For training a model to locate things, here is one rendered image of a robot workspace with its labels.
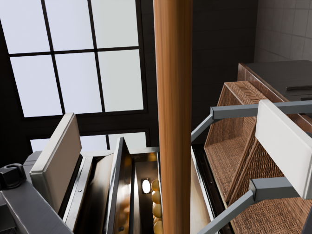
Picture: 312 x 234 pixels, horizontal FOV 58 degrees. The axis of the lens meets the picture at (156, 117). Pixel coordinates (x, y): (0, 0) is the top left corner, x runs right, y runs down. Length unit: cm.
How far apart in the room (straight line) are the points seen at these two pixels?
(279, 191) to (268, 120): 63
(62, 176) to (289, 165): 13
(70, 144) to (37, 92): 329
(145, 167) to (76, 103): 157
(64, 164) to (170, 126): 11
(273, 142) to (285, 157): 2
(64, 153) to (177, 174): 13
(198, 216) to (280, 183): 78
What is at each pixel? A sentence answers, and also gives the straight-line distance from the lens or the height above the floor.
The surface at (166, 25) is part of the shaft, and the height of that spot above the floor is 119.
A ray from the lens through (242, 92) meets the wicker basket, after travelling 167.
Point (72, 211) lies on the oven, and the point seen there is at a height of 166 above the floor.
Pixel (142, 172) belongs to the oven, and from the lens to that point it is 210.
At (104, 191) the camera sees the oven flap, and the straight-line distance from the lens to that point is 171.
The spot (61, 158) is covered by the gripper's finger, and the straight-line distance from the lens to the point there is 17.
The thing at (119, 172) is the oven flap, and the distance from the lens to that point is 160.
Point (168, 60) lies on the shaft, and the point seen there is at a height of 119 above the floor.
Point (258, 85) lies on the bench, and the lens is 173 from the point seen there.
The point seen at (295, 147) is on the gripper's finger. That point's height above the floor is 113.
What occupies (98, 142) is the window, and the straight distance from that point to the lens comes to 354.
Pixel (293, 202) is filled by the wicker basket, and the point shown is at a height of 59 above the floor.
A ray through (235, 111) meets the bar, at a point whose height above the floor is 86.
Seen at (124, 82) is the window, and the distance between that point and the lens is 324.
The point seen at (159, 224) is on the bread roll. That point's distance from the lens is 171.
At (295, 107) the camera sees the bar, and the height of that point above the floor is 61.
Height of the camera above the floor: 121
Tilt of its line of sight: 1 degrees down
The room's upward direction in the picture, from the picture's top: 94 degrees counter-clockwise
